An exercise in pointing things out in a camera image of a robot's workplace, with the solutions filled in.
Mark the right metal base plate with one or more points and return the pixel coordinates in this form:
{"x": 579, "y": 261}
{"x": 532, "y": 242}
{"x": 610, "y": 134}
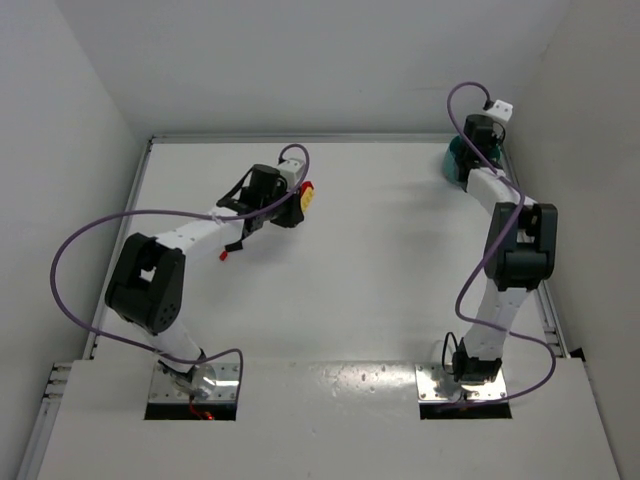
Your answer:
{"x": 435, "y": 386}

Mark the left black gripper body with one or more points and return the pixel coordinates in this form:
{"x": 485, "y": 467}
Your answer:
{"x": 291, "y": 213}

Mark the yellow lego assembly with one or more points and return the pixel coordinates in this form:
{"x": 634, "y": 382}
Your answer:
{"x": 306, "y": 197}

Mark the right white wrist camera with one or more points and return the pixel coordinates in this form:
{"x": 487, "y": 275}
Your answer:
{"x": 501, "y": 111}

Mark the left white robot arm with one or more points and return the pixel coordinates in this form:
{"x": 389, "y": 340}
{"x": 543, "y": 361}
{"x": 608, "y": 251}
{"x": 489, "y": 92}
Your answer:
{"x": 146, "y": 287}

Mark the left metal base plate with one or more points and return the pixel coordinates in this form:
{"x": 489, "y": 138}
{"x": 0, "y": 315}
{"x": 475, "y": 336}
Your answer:
{"x": 210, "y": 384}

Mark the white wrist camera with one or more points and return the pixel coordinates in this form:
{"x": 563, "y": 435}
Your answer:
{"x": 291, "y": 170}
{"x": 501, "y": 111}

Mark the teal divided round container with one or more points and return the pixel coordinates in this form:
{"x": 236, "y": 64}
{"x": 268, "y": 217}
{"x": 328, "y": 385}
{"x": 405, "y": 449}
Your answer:
{"x": 449, "y": 166}

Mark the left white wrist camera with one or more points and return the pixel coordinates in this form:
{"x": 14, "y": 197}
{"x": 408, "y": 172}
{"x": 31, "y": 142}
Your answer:
{"x": 291, "y": 170}

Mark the black square lego plate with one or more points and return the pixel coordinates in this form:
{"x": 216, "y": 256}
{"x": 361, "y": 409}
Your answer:
{"x": 236, "y": 246}

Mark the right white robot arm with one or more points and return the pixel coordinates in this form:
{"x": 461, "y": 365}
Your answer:
{"x": 519, "y": 252}

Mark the metal base plate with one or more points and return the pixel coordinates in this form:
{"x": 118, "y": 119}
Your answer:
{"x": 210, "y": 384}
{"x": 435, "y": 386}

